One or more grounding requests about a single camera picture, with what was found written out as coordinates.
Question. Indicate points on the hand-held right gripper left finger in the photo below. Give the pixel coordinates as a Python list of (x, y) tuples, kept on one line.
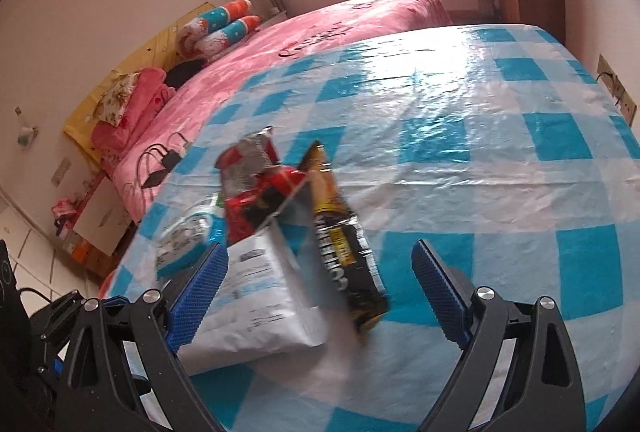
[(200, 292)]

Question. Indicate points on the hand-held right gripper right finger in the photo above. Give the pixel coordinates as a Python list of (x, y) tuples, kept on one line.
[(440, 292)]

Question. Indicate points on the white mailer bag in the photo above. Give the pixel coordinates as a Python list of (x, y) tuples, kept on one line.
[(260, 292)]

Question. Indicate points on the red snack bag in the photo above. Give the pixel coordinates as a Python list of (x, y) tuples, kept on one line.
[(250, 207)]

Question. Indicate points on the black and yellow snack bag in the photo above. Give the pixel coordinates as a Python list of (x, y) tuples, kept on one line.
[(345, 257)]

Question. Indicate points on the blue white packet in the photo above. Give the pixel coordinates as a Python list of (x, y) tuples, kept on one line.
[(180, 242)]

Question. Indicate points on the orange box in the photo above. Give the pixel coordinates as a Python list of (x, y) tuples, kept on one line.
[(85, 252)]

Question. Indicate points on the black phone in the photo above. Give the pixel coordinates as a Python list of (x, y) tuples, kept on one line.
[(154, 178)]

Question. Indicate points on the white cardboard sheet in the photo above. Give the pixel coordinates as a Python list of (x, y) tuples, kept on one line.
[(102, 217)]

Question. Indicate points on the black charger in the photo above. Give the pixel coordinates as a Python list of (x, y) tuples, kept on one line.
[(171, 160)]

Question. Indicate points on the red cloth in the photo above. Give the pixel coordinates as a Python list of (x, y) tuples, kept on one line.
[(64, 207)]

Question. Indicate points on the blue white checkered tablecloth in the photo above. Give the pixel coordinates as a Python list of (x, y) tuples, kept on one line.
[(475, 137)]

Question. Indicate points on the pink folded blanket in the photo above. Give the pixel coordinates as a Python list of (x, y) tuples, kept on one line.
[(135, 112)]

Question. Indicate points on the floral pillow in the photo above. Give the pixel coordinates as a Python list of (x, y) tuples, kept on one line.
[(117, 97)]

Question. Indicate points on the dark cloth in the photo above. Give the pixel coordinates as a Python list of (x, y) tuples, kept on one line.
[(185, 71)]

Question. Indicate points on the yellow headboard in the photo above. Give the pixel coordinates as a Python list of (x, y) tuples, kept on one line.
[(115, 57)]

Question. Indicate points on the cartoon print pillow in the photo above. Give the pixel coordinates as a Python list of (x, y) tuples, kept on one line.
[(225, 15), (232, 35)]

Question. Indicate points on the bed with pink sheet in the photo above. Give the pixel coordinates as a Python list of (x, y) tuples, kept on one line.
[(300, 32)]

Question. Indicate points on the small wall hook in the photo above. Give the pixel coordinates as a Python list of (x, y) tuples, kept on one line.
[(26, 132)]

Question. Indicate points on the wall socket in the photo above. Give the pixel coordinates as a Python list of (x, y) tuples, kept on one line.
[(617, 85)]

